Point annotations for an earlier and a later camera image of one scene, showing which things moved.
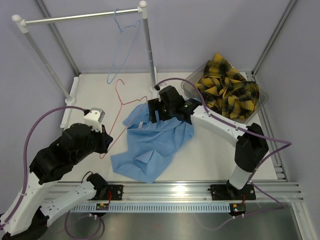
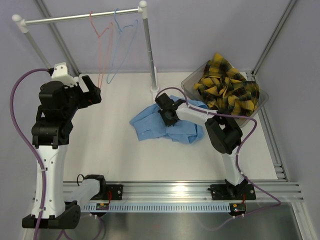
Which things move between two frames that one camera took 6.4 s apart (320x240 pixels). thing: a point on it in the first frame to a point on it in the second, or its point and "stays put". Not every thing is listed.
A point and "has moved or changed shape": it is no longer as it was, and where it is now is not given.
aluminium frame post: x=285 y=15 stays put
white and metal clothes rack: x=71 y=102 stays put
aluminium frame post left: x=58 y=36 stays put
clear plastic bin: x=188 y=85 stays put
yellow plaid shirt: x=224 y=88 stays put
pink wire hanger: x=120 y=111 to x=111 y=25
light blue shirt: x=151 y=145 has moved or changed shape
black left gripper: x=105 y=140 to x=88 y=98
